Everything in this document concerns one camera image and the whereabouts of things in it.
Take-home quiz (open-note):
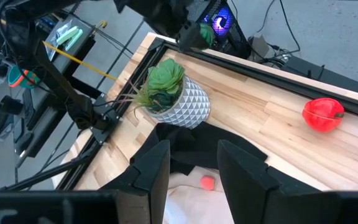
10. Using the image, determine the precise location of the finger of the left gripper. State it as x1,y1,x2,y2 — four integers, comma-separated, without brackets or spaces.
178,21,211,53

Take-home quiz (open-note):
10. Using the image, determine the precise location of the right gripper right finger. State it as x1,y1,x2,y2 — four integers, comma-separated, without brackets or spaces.
218,139,323,224

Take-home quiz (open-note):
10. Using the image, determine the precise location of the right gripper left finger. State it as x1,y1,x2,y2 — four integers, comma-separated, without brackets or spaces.
99,139,171,224

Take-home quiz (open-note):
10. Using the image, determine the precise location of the green striped melon toy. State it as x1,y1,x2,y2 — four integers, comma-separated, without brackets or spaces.
198,22,216,48

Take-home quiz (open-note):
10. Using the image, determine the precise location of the small pink produce toy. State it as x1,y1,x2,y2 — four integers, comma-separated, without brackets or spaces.
200,175,216,192

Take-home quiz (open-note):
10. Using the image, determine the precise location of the computer tower with blue fan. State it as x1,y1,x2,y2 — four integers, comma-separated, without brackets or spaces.
185,0,252,60

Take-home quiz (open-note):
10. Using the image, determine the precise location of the beige cloth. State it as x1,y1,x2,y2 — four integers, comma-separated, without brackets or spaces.
162,136,333,224

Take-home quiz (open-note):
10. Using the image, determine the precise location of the succulent in white geometric pot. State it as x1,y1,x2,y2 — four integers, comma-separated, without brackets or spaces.
119,58,212,130

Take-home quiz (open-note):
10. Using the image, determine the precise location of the grey power adapter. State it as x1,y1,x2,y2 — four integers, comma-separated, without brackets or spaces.
248,32,272,62

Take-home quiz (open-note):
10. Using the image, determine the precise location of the mint green bar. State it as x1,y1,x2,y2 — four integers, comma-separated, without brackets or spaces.
64,29,84,52
55,26,80,46

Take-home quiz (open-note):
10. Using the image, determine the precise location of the clear plastic bag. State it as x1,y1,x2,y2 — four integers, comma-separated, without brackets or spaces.
46,19,75,62

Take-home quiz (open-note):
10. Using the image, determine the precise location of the black cup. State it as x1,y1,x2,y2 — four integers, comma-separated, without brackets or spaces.
0,94,24,116

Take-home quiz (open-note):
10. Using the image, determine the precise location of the black floor cable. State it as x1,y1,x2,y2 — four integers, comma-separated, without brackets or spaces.
253,0,301,65

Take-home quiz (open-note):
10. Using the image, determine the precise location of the black frame strut with bracket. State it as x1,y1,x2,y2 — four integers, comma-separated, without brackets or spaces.
31,40,121,146

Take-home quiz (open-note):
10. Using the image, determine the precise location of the yellow cable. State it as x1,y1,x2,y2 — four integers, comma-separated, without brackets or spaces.
0,7,118,82

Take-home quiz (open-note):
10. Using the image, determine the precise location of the black table edge rail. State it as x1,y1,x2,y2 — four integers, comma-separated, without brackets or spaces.
56,37,358,191

